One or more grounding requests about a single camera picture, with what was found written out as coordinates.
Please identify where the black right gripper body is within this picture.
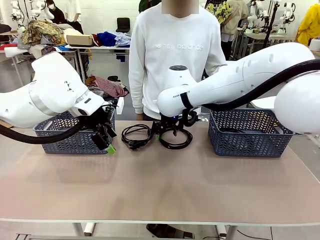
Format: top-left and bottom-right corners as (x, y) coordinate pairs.
(156, 113), (182, 131)

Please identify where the black cable with power connector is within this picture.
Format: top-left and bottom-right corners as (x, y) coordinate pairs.
(121, 124), (155, 152)

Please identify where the white background table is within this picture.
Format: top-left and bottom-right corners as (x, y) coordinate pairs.
(64, 44), (131, 90)

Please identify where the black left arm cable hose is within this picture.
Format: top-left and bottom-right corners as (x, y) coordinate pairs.
(0, 116), (101, 145)

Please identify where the person in beige jacket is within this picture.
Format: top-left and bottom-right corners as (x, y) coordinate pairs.
(221, 0), (248, 61)

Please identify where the person in white sweatshirt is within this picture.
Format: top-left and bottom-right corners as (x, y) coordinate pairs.
(128, 0), (228, 121)

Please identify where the blue cloth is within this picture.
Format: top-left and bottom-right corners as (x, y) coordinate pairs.
(96, 31), (117, 47)

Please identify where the grey background work table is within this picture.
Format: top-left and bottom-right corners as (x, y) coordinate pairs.
(241, 32), (296, 60)

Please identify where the white table leg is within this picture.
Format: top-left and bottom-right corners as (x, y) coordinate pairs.
(216, 224), (237, 240)
(72, 222), (96, 237)

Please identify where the light blue shirt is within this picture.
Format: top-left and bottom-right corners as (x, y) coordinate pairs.
(114, 32), (132, 48)

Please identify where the person in white t-shirt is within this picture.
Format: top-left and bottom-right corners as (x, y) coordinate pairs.
(66, 0), (82, 23)

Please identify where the yellow floral shirt person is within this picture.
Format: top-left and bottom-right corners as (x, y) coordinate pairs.
(204, 1), (233, 25)

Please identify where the black shoe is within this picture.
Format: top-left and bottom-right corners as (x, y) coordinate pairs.
(145, 223), (195, 240)

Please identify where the person's right forearm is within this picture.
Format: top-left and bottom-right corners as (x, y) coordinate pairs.
(128, 72), (146, 115)

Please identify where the blue-grey lattice plastic basket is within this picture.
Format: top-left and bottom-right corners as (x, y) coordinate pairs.
(208, 107), (296, 159)
(33, 107), (117, 155)

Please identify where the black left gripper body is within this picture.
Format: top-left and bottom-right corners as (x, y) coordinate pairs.
(91, 105), (117, 131)

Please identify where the thin black cable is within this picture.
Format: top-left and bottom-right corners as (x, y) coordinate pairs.
(156, 128), (194, 150)

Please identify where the white ironing board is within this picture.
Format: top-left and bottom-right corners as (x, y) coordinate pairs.
(3, 46), (36, 76)

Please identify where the person in black jacket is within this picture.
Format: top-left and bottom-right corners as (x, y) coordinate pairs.
(46, 0), (68, 25)

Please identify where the closed flat cardboard box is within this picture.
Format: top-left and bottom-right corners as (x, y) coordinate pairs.
(65, 34), (95, 47)

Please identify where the person in yellow jacket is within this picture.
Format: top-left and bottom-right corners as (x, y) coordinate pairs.
(295, 3), (320, 47)

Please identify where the black tripod pole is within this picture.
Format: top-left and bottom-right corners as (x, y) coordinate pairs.
(262, 3), (280, 48)

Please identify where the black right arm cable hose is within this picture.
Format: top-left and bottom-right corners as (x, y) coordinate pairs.
(181, 58), (320, 126)

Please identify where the black chair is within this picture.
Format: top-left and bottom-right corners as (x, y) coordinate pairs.
(116, 17), (131, 33)

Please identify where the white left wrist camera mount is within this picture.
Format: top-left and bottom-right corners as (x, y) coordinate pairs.
(107, 96), (125, 116)

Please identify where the plaid clothes heap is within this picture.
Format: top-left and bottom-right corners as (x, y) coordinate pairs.
(86, 74), (130, 98)

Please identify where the pile of patterned clothes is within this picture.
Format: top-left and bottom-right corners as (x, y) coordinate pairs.
(17, 19), (67, 55)

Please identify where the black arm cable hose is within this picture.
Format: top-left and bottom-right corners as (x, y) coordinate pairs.
(181, 58), (320, 126)
(0, 116), (101, 145)

